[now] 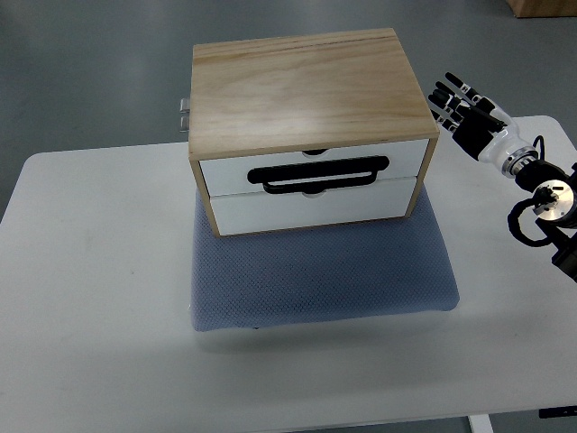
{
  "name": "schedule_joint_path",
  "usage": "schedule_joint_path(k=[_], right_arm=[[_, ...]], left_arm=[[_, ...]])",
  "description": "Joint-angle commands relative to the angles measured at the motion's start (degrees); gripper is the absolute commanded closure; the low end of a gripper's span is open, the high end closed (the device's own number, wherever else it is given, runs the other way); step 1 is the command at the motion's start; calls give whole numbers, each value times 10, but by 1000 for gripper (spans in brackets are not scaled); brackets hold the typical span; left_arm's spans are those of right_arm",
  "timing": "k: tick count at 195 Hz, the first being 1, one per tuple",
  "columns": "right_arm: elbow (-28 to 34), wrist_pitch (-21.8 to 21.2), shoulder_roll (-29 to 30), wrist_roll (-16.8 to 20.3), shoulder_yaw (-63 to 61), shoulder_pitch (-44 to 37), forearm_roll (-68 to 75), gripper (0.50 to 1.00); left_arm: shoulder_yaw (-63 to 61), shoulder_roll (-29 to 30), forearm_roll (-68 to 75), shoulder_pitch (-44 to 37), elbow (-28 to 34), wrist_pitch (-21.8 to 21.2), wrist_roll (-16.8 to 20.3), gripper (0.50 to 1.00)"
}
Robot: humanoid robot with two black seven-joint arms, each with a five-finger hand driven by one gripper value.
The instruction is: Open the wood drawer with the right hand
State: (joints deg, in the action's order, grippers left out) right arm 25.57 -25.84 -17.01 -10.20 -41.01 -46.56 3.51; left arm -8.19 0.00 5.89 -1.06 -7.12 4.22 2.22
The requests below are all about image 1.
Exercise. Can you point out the black table control panel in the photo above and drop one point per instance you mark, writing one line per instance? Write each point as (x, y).
(558, 412)

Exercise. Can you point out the blue grey mesh cushion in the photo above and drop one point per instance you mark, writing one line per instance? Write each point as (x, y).
(321, 274)

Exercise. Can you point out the black drawer handle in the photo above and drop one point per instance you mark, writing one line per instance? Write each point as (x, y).
(319, 176)

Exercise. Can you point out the white drawer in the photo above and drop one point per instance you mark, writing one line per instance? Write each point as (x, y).
(262, 212)
(229, 176)

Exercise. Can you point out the metal clamp bracket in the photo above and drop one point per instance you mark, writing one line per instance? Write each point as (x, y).
(184, 110)

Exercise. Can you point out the white table leg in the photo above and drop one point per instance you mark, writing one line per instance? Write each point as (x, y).
(480, 424)

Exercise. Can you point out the cardboard box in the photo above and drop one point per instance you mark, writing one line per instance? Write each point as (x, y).
(543, 8)

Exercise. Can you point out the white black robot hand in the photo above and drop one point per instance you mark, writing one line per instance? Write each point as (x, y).
(479, 126)

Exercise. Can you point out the wooden drawer cabinet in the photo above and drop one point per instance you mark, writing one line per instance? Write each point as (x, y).
(304, 94)

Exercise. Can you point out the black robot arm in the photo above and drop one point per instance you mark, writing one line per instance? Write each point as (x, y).
(553, 201)

